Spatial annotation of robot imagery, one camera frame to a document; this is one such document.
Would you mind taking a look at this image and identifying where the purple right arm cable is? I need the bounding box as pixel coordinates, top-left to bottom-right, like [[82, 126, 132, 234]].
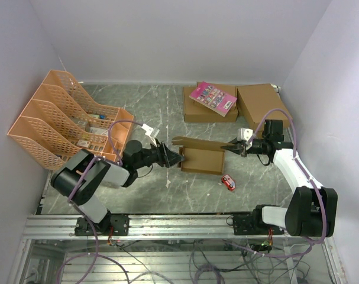
[[245, 108, 328, 258]]

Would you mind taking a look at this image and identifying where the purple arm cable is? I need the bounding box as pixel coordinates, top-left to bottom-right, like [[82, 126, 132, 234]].
[[245, 108, 328, 258], [56, 120, 147, 282]]

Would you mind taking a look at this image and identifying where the closed cardboard box under book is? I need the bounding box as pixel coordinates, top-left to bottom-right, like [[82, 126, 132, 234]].
[[183, 86, 238, 123]]

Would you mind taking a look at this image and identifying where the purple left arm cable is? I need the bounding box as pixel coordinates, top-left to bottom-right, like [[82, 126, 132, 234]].
[[56, 120, 147, 282]]

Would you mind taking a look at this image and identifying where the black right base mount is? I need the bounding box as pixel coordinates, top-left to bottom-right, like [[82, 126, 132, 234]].
[[232, 214, 284, 236]]

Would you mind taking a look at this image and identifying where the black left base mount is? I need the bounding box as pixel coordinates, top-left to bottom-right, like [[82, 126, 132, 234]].
[[74, 213, 130, 236]]

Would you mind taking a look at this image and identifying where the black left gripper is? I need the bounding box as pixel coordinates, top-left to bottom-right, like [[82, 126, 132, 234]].
[[134, 138, 185, 169]]

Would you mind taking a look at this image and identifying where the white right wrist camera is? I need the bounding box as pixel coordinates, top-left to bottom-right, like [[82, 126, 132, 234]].
[[237, 127, 254, 147]]

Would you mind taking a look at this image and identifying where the red toy ambulance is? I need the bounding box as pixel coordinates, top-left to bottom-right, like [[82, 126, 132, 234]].
[[221, 174, 235, 192]]

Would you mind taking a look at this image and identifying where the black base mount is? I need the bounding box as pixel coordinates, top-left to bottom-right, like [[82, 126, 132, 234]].
[[74, 213, 130, 236], [232, 214, 284, 236]]

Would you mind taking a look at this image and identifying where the orange plastic file organizer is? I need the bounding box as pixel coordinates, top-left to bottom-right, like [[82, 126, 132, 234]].
[[7, 70, 134, 170]]

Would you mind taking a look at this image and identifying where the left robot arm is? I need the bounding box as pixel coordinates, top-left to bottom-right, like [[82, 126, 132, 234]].
[[50, 140, 185, 236]]

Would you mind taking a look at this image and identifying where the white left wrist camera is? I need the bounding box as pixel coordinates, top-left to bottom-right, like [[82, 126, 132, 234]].
[[141, 124, 160, 146]]

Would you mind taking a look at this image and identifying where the pink book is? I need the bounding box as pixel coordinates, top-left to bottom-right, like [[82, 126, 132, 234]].
[[189, 81, 237, 117]]

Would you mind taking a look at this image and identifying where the aluminium mounting rail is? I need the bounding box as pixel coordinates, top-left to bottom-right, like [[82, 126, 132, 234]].
[[22, 213, 334, 239]]

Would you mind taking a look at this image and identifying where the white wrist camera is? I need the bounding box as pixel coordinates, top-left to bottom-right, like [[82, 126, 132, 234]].
[[237, 127, 254, 147], [141, 124, 160, 146]]

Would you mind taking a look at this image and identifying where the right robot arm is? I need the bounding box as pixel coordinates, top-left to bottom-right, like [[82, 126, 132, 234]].
[[221, 120, 338, 238]]

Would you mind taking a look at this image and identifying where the large closed cardboard box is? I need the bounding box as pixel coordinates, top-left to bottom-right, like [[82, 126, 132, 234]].
[[237, 83, 292, 130]]

